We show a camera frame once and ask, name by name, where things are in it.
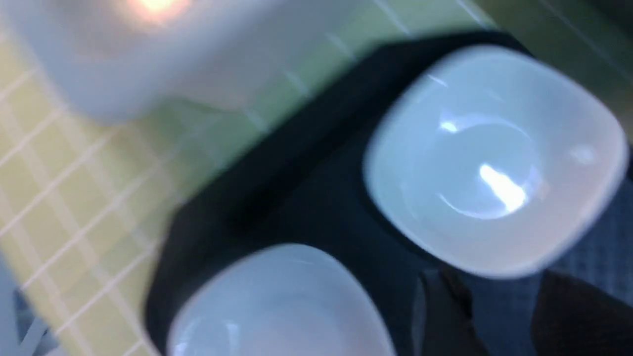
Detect black plastic serving tray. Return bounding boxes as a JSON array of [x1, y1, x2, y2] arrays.
[[143, 32, 633, 356]]

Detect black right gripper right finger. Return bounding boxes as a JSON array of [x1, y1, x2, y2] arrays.
[[532, 270, 633, 356]]

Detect white square dish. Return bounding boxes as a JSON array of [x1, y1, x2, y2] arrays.
[[167, 244, 396, 356], [362, 45, 629, 279]]

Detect large white plastic tub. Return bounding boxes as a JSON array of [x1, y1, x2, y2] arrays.
[[1, 0, 362, 125]]

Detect green checkered tablecloth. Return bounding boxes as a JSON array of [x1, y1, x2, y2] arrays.
[[1, 0, 632, 356]]

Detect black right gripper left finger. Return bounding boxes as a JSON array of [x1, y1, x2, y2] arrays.
[[413, 268, 489, 356]]

